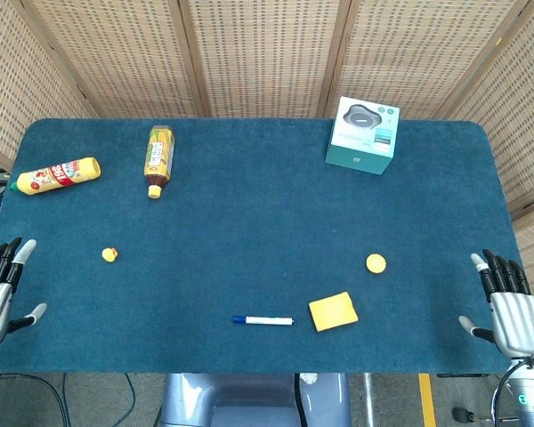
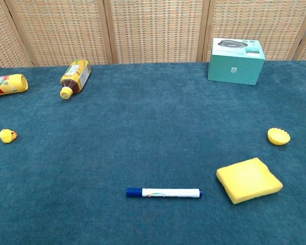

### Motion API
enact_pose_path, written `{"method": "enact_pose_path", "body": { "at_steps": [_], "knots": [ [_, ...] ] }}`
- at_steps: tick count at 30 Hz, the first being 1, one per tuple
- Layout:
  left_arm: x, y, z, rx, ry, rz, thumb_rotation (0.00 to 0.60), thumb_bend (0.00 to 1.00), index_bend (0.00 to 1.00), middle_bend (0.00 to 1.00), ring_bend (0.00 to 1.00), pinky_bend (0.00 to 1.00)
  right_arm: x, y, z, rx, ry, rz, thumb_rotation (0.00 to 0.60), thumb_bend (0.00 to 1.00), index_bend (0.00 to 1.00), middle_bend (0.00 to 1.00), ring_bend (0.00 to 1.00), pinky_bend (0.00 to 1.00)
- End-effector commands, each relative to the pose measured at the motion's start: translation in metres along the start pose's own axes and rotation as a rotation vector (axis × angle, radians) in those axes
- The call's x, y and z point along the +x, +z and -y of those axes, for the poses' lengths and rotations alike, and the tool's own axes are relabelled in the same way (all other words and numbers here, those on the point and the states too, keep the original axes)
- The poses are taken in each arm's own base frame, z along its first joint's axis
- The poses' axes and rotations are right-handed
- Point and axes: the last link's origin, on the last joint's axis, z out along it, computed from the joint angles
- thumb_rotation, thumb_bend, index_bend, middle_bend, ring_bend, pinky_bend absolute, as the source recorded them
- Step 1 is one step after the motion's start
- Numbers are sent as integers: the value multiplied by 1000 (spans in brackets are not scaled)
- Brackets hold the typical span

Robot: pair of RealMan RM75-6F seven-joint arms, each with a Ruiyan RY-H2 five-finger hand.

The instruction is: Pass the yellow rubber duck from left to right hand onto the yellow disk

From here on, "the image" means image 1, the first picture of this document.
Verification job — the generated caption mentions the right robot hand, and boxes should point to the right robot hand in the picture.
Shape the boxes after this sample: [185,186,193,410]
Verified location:
[457,248,534,357]

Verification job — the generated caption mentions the yellow floor tape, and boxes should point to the yellow floor tape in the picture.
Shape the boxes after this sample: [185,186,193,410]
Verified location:
[417,373,437,427]

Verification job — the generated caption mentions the yellow bottle with red label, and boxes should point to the yellow bottle with red label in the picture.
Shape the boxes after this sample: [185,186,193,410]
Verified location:
[9,157,102,196]

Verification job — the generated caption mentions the yellow scalloped round cup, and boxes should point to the yellow scalloped round cup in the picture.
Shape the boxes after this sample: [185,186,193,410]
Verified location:
[366,253,388,274]

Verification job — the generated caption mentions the yellow sponge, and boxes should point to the yellow sponge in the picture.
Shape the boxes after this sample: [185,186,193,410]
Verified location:
[308,291,360,333]

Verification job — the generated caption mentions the tea bottle with yellow cap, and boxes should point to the tea bottle with yellow cap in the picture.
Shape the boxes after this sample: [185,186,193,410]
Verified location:
[143,125,175,199]

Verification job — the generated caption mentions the teal speaker box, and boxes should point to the teal speaker box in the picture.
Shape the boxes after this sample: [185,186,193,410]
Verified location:
[325,96,401,176]

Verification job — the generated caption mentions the white marker with blue cap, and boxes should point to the white marker with blue cap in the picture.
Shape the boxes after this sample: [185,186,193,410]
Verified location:
[231,315,295,326]

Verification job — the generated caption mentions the grey robot torso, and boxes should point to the grey robot torso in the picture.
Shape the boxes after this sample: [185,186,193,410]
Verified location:
[159,372,352,427]

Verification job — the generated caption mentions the blue table cloth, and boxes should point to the blue table cloth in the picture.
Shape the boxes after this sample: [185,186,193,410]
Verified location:
[0,117,524,375]

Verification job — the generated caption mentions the wicker folding screen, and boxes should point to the wicker folding screen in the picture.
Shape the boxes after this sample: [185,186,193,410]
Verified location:
[0,0,534,312]

